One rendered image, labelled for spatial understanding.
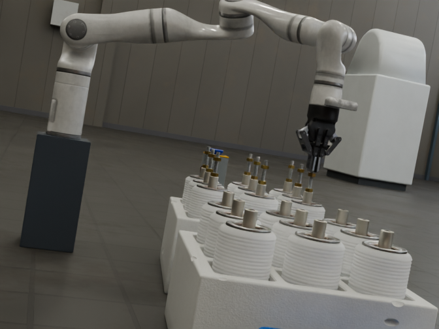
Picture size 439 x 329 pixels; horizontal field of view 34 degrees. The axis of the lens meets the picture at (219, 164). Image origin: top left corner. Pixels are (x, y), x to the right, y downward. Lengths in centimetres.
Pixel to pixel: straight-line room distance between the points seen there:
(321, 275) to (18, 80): 1030
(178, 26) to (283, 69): 1010
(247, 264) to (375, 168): 665
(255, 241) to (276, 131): 1083
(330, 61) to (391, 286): 69
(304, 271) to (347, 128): 685
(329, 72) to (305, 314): 74
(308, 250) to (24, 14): 1036
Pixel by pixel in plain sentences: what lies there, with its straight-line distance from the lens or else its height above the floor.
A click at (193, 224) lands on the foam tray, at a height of 17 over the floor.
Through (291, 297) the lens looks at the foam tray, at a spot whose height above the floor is 16.
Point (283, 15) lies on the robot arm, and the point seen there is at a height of 70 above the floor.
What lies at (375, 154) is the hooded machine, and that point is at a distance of 772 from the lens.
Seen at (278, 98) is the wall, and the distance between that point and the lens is 1193.
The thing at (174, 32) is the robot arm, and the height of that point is 62.
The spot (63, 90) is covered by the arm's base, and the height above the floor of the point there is 42.
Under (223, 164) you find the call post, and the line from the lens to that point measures 208.
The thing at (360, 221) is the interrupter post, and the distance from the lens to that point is 133.
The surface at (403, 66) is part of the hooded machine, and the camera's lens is 793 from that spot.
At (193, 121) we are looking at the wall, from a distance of 1155.
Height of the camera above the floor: 41
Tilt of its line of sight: 4 degrees down
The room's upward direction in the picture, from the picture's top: 10 degrees clockwise
